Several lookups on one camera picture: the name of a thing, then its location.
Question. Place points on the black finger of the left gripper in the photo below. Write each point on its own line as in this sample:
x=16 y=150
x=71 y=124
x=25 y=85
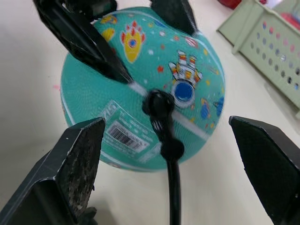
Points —
x=82 y=44
x=173 y=14

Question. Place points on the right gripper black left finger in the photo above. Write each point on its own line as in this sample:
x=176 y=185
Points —
x=47 y=187

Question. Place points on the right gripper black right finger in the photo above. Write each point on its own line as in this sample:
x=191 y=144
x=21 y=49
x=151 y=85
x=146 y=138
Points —
x=269 y=164

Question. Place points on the teal space print ball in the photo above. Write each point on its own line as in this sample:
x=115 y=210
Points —
x=105 y=93

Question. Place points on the red plastic bowl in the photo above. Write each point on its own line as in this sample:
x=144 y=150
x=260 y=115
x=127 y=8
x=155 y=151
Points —
x=229 y=2

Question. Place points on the pale green perforated basket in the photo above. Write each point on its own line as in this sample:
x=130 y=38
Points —
x=246 y=47

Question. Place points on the red textured pad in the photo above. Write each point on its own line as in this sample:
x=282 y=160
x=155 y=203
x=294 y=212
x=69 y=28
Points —
x=290 y=18

